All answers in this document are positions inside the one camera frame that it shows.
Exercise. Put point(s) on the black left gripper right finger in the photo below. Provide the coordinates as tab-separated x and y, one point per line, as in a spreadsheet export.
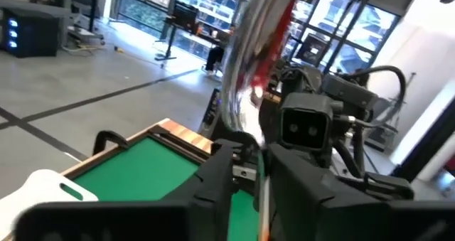
302	205

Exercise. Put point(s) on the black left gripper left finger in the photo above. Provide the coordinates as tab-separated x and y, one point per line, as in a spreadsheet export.
206	205

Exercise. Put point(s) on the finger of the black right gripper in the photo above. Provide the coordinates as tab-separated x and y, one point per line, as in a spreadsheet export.
391	189
241	139

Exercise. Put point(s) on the green table mat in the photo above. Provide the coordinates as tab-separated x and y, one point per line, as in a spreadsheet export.
142	170

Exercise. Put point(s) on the person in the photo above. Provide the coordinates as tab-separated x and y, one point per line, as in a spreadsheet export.
213	59

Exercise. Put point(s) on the black standing desk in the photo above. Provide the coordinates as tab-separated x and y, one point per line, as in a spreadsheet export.
170	38

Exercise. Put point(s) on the white plastic bin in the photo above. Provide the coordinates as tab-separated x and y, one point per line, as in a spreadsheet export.
35	187

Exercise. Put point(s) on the black computer blue lights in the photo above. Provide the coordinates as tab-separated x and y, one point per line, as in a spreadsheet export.
35	35

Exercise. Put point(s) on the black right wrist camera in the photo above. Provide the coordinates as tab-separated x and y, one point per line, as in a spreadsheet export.
305	127

